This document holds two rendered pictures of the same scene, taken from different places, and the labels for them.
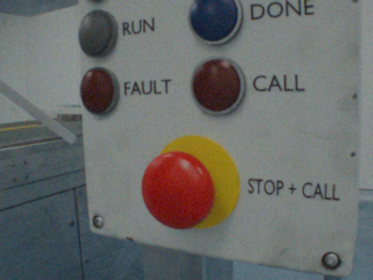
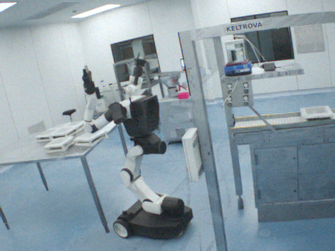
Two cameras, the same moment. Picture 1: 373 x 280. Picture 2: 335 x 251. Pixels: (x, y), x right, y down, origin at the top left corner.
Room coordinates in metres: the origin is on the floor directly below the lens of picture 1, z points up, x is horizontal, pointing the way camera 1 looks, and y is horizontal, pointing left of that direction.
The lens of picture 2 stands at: (-0.10, -1.53, 1.67)
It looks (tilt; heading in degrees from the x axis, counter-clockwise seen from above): 16 degrees down; 81
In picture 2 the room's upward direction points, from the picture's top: 11 degrees counter-clockwise
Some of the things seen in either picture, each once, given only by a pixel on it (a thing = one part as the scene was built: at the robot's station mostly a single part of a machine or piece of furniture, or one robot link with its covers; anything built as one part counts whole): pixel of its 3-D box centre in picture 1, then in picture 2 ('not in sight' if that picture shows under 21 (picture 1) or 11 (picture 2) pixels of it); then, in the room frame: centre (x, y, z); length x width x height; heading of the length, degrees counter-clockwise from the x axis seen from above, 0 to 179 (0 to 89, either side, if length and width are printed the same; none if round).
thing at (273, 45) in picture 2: not in sight; (262, 37); (3.43, 4.74, 1.43); 1.38 x 0.01 x 1.16; 148
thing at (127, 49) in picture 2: not in sight; (134, 58); (0.56, 6.51, 1.43); 1.32 x 0.01 x 1.11; 148
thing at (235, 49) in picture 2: not in sight; (235, 49); (0.83, 0.58, 1.53); 0.15 x 0.15 x 0.19
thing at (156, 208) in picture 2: not in sight; (156, 202); (0.00, 0.92, 0.28); 0.21 x 0.20 x 0.13; 137
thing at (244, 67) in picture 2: not in sight; (238, 67); (0.83, 0.57, 1.39); 0.21 x 0.20 x 0.09; 60
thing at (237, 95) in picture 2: not in sight; (238, 92); (0.77, 0.51, 1.22); 0.22 x 0.11 x 0.20; 150
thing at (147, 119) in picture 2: not in sight; (139, 114); (0.04, 0.89, 1.15); 0.34 x 0.30 x 0.36; 47
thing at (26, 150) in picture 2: not in sight; (49, 143); (-1.02, 1.81, 0.87); 1.50 x 1.10 x 0.04; 158
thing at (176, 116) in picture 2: not in sight; (183, 118); (0.89, 3.30, 0.38); 0.63 x 0.57 x 0.76; 148
